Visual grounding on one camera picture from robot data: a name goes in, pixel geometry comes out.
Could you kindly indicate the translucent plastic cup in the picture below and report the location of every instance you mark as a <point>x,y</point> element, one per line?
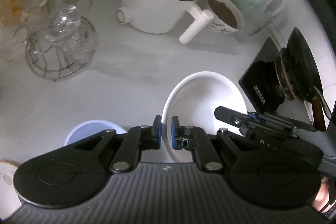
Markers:
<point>89,129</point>

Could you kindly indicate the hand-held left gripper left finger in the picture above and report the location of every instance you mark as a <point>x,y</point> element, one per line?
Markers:
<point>157,134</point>

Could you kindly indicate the printed white mug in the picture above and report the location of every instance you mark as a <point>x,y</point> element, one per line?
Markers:
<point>223,27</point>

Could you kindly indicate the person's right hand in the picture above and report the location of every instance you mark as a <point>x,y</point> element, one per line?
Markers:
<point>321,199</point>

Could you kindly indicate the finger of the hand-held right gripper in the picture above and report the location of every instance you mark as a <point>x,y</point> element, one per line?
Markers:
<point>228,115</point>
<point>278,120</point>

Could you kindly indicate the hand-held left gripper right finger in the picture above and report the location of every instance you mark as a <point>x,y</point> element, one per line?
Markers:
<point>174,134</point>

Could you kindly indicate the clear glass cup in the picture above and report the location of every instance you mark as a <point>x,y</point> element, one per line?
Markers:
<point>63,22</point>

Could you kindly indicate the white bowl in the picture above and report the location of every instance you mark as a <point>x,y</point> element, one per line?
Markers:
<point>204,98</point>

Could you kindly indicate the black induction cooktop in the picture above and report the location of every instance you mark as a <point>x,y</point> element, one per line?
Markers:
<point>260,69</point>

